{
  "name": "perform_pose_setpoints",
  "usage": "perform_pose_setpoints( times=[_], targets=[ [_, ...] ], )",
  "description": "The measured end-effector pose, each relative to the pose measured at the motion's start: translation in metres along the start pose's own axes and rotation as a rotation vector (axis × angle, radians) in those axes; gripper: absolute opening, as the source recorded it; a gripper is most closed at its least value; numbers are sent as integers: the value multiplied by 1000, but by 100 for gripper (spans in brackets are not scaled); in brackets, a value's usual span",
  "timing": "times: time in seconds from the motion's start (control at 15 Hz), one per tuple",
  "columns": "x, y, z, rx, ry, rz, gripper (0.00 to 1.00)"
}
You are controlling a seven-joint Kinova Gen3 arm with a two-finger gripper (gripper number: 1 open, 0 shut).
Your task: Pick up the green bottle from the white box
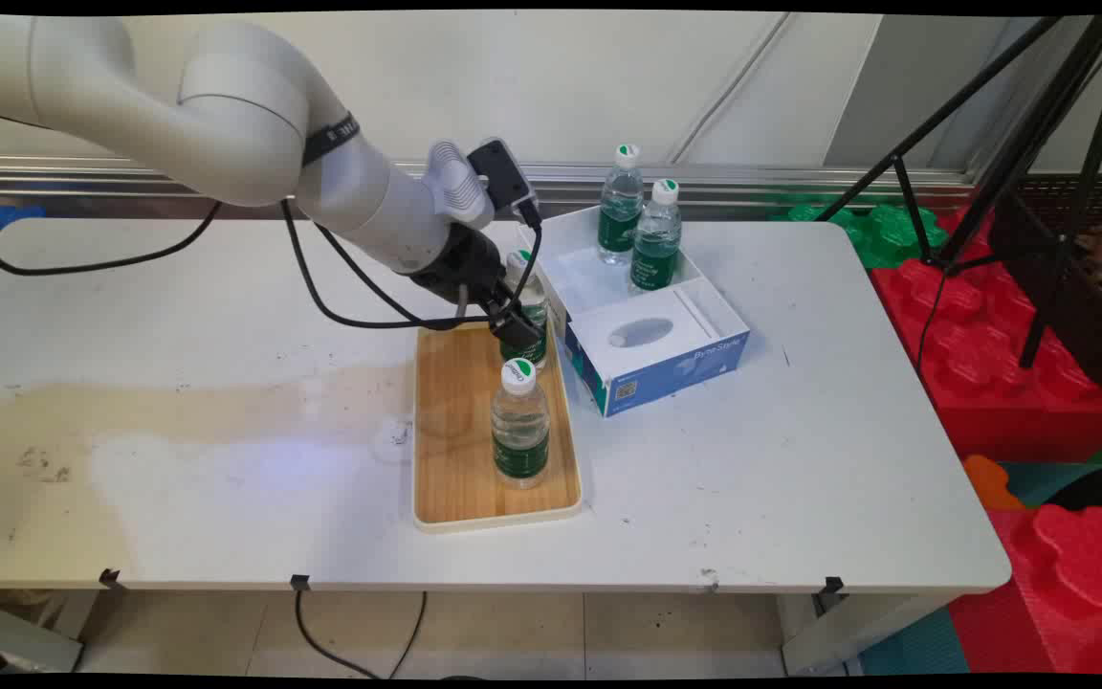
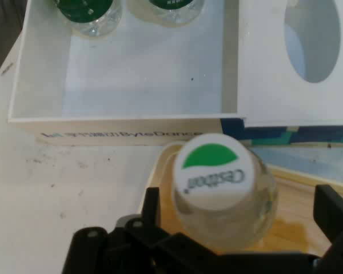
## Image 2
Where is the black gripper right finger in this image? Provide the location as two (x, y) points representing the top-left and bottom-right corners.
(314, 184), (343, 274)

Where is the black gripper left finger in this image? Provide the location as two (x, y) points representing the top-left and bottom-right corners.
(61, 187), (189, 274)

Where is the small clear water bottle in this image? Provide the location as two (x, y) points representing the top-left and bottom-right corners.
(158, 133), (278, 255)
(53, 0), (123, 37)
(127, 0), (206, 29)

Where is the wooden tray cream rim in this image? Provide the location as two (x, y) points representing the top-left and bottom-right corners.
(135, 142), (343, 257)

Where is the white and blue cardboard box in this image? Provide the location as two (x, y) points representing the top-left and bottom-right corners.
(7, 0), (343, 149)

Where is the white card insert oval hole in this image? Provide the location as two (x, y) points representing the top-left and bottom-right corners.
(237, 0), (343, 127)

